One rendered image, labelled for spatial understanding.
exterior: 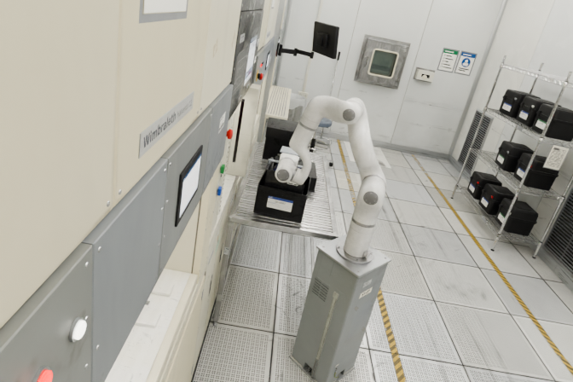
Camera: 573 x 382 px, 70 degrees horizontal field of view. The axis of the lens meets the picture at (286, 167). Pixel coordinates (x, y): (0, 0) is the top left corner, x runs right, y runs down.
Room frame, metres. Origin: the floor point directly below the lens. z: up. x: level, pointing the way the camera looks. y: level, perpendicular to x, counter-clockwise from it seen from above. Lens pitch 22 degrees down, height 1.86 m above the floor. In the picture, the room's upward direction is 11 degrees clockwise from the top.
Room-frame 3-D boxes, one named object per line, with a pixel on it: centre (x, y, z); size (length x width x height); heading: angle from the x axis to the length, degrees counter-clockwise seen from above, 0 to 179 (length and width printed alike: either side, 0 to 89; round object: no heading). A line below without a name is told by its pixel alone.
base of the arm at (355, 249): (1.81, -0.43, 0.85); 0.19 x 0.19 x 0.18
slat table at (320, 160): (2.58, -0.03, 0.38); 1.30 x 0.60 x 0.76; 2
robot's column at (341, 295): (1.81, -0.43, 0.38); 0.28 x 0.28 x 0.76; 47
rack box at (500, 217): (3.84, -2.37, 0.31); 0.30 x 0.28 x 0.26; 0
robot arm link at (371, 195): (1.78, -0.42, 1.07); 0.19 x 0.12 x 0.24; 168
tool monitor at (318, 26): (3.88, 0.03, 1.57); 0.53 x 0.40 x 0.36; 92
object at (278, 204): (2.14, -0.01, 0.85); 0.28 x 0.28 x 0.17; 87
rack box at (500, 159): (4.23, -2.33, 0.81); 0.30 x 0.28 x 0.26; 178
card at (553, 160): (3.62, -2.35, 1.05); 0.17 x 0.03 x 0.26; 92
